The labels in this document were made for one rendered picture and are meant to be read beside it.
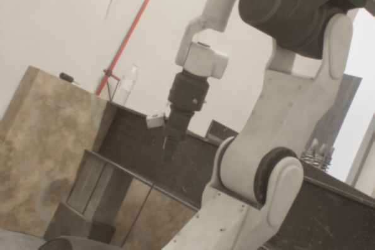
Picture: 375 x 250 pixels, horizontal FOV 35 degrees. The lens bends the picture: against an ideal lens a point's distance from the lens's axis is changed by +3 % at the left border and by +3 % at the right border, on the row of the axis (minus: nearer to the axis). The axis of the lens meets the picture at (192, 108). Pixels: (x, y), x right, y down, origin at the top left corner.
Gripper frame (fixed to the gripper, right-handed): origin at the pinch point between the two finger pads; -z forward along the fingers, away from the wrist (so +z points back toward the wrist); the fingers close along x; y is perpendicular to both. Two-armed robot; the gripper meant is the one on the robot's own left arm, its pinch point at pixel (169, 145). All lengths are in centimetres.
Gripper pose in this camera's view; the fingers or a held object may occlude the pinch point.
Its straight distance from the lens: 146.6
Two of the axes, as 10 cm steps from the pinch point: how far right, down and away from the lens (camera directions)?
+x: -0.1, -2.2, 9.8
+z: 3.3, -9.2, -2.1
